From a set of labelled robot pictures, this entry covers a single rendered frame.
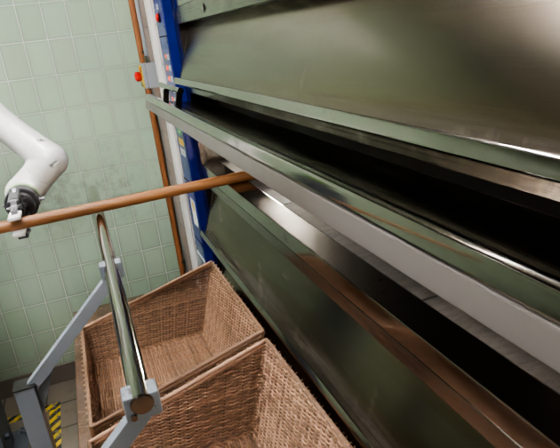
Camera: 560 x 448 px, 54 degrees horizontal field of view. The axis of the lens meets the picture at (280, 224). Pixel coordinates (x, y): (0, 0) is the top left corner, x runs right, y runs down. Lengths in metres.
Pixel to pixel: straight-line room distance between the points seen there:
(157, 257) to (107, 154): 0.59
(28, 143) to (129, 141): 0.98
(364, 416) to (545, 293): 0.68
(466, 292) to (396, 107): 0.32
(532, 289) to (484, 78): 0.26
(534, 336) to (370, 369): 0.64
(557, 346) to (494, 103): 0.26
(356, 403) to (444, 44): 0.63
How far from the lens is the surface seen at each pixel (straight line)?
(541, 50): 0.51
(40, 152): 1.82
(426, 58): 0.63
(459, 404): 0.74
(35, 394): 1.29
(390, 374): 0.92
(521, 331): 0.35
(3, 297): 2.96
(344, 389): 1.04
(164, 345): 2.01
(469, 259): 0.37
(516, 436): 0.67
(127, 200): 1.52
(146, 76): 2.39
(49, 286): 2.93
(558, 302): 0.33
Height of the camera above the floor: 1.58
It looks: 19 degrees down
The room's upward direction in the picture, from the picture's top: 7 degrees counter-clockwise
